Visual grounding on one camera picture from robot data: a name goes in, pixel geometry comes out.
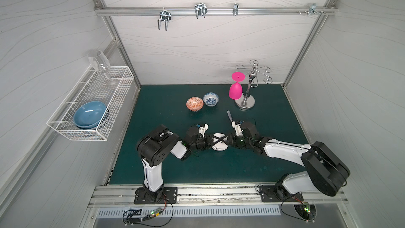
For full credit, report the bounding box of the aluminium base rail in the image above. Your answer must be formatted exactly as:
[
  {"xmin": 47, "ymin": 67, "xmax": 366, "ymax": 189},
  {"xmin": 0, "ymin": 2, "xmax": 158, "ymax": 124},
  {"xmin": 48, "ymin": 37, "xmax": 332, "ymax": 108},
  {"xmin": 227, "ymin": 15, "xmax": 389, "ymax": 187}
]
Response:
[{"xmin": 88, "ymin": 182, "xmax": 349, "ymax": 208}]

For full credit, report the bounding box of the red patterned bowl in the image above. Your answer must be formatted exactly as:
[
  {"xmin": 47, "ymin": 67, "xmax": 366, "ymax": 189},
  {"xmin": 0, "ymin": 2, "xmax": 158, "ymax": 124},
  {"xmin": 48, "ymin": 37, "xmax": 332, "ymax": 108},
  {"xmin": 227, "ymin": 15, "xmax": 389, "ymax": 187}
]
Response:
[{"xmin": 186, "ymin": 97, "xmax": 204, "ymax": 112}]

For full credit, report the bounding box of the white wire basket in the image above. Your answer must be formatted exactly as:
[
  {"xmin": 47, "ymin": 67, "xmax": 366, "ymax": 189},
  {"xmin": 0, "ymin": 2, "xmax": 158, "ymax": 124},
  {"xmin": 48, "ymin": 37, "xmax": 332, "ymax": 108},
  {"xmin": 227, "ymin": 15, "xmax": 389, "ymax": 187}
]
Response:
[{"xmin": 46, "ymin": 66, "xmax": 134, "ymax": 141}]

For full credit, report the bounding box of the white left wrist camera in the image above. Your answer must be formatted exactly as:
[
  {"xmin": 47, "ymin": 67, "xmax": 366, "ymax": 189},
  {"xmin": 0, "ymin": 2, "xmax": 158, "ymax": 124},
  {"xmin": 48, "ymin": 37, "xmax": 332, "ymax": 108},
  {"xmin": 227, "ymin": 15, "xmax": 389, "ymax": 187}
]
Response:
[{"xmin": 198, "ymin": 123, "xmax": 209, "ymax": 137}]

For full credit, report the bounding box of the double metal hook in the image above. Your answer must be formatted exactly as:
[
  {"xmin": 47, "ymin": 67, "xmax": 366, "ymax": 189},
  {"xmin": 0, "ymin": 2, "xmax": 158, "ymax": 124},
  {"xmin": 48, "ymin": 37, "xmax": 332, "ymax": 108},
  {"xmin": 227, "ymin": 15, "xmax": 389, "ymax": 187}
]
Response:
[{"xmin": 157, "ymin": 10, "xmax": 171, "ymax": 31}]

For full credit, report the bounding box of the blue white patterned bowl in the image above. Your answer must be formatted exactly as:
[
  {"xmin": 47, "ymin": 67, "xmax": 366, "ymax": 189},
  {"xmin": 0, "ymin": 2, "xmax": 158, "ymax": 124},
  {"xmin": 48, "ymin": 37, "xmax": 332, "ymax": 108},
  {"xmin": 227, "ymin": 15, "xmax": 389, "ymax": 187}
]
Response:
[{"xmin": 202, "ymin": 92, "xmax": 219, "ymax": 107}]

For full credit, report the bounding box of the small metal hook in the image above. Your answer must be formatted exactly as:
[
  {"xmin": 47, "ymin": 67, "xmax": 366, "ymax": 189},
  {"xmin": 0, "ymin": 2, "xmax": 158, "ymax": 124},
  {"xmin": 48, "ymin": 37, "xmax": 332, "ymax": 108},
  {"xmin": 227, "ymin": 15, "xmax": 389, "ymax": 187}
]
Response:
[{"xmin": 233, "ymin": 3, "xmax": 239, "ymax": 16}]

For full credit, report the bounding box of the blue ceramic bowl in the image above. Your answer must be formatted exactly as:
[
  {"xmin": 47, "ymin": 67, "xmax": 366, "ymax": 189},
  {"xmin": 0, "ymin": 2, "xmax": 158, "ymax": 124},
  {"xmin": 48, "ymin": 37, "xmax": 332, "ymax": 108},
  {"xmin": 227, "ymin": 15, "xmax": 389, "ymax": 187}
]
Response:
[{"xmin": 73, "ymin": 101, "xmax": 109, "ymax": 130}]

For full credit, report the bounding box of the chrome glass holder stand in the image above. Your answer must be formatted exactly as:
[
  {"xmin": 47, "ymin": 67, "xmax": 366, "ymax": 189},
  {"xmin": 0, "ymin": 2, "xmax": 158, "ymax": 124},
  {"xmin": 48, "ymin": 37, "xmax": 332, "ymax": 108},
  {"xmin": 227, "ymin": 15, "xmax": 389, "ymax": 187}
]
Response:
[{"xmin": 235, "ymin": 59, "xmax": 273, "ymax": 110}]

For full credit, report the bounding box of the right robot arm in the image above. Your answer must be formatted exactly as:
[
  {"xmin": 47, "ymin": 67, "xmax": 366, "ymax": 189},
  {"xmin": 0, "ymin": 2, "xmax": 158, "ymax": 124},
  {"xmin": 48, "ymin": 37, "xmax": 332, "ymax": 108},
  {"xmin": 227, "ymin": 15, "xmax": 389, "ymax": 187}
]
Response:
[{"xmin": 227, "ymin": 121, "xmax": 350, "ymax": 200}]

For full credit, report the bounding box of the aluminium cross rail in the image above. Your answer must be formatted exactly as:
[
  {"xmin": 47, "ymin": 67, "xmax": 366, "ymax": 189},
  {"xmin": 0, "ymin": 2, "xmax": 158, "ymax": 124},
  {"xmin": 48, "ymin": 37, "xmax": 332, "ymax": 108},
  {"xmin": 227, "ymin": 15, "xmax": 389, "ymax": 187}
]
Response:
[{"xmin": 95, "ymin": 5, "xmax": 338, "ymax": 17}]

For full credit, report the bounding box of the left black cable bundle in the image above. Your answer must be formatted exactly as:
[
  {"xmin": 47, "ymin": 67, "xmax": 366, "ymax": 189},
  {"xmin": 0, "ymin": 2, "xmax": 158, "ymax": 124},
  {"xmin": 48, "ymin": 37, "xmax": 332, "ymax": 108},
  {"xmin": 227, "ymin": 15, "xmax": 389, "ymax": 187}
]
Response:
[{"xmin": 122, "ymin": 194, "xmax": 174, "ymax": 228}]

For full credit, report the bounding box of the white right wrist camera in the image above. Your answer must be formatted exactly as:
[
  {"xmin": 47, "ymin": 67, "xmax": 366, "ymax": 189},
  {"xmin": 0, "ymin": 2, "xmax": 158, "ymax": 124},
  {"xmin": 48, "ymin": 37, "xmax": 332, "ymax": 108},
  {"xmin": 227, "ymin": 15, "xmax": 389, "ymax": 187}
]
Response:
[{"xmin": 232, "ymin": 121, "xmax": 243, "ymax": 136}]

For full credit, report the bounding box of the clear handle screwdriver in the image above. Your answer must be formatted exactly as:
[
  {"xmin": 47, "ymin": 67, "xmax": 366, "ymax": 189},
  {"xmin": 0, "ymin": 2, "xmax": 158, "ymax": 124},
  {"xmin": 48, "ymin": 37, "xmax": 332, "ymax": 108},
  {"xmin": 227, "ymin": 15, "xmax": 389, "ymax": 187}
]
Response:
[{"xmin": 227, "ymin": 110, "xmax": 233, "ymax": 122}]

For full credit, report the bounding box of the metal hook centre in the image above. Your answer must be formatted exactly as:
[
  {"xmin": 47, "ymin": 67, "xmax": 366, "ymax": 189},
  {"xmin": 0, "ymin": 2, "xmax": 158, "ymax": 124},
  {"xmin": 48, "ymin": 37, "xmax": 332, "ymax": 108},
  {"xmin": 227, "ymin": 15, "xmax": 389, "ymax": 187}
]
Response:
[{"xmin": 194, "ymin": 3, "xmax": 208, "ymax": 19}]

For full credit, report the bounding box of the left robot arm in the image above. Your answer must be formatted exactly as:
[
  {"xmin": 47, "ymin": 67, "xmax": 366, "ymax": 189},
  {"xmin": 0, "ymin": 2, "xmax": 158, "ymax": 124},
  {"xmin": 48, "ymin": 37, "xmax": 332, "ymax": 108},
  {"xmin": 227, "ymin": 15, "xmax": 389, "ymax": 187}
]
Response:
[{"xmin": 137, "ymin": 124, "xmax": 231, "ymax": 196}]

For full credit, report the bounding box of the right black cable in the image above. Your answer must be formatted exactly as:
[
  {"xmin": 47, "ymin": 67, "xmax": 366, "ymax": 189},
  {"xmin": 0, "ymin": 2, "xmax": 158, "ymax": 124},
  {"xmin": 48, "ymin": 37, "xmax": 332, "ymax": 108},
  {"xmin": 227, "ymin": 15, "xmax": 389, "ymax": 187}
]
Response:
[{"xmin": 279, "ymin": 194, "xmax": 317, "ymax": 222}]

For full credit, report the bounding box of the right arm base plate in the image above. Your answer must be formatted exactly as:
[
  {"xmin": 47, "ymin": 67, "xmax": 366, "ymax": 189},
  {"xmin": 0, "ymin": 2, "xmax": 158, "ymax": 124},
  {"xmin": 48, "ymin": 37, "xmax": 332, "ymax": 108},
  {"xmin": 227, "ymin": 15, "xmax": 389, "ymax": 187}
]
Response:
[{"xmin": 255, "ymin": 184, "xmax": 304, "ymax": 203}]

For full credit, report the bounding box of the clear wine glass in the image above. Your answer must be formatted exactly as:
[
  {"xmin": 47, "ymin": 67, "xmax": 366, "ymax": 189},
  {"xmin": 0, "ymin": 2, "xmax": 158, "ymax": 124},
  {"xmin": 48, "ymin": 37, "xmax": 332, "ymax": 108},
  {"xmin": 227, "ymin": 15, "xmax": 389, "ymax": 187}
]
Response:
[{"xmin": 88, "ymin": 50, "xmax": 116, "ymax": 86}]

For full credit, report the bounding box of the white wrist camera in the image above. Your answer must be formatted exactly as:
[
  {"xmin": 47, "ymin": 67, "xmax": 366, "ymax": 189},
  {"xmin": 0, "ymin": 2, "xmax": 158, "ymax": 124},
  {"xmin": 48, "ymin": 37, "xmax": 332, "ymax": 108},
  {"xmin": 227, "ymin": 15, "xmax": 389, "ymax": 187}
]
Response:
[
  {"xmin": 198, "ymin": 123, "xmax": 209, "ymax": 137},
  {"xmin": 232, "ymin": 121, "xmax": 243, "ymax": 136}
]

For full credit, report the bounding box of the white alarm clock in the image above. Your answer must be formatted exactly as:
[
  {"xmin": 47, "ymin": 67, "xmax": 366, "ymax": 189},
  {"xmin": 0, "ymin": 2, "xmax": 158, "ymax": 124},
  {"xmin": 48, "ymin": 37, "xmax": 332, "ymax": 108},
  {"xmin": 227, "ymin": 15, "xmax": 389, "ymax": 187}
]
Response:
[{"xmin": 212, "ymin": 145, "xmax": 228, "ymax": 151}]

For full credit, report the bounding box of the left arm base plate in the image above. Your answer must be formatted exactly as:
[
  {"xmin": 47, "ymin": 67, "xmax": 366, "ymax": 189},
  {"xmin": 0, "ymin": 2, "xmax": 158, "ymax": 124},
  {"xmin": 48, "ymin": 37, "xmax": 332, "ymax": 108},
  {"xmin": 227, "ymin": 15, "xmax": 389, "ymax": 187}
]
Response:
[{"xmin": 134, "ymin": 186, "xmax": 178, "ymax": 205}]

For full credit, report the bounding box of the pink wine glass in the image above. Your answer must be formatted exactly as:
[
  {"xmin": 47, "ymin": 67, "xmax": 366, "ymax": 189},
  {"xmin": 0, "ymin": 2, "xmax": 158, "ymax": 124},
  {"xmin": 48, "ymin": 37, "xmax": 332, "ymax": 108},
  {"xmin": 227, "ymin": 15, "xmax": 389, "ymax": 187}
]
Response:
[{"xmin": 228, "ymin": 72, "xmax": 245, "ymax": 100}]

